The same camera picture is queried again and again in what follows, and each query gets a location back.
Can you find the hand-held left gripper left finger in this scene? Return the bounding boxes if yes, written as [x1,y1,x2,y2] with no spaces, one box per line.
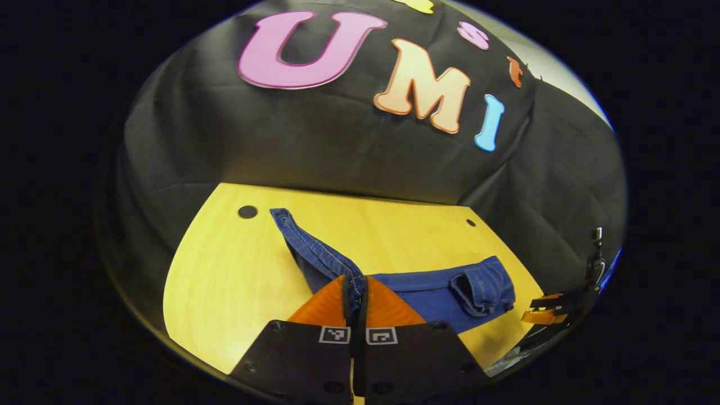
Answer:
[229,274,356,405]

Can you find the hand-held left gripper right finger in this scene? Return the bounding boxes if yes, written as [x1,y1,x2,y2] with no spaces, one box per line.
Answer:
[360,276,489,405]

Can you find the blue jeans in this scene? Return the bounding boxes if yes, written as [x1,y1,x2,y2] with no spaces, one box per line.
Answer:
[270,208,516,334]

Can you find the black backdrop cloth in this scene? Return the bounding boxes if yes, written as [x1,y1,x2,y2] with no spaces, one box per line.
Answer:
[98,0,628,338]

